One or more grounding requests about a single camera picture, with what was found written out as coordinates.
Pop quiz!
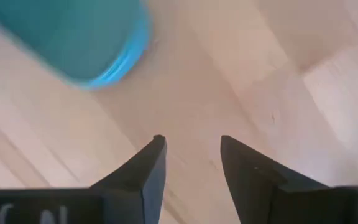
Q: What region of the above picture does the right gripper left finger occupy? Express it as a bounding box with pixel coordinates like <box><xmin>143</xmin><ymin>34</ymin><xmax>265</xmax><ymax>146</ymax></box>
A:
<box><xmin>90</xmin><ymin>134</ymin><xmax>167</xmax><ymax>224</ymax></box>

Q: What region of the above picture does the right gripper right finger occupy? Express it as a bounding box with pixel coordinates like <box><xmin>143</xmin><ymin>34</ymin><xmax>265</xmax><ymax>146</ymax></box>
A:
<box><xmin>221</xmin><ymin>135</ymin><xmax>335</xmax><ymax>224</ymax></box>

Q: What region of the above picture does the green rubber slide sandal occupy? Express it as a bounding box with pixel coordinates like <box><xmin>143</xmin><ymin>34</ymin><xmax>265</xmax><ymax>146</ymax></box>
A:
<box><xmin>0</xmin><ymin>0</ymin><xmax>151</xmax><ymax>90</ymax></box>

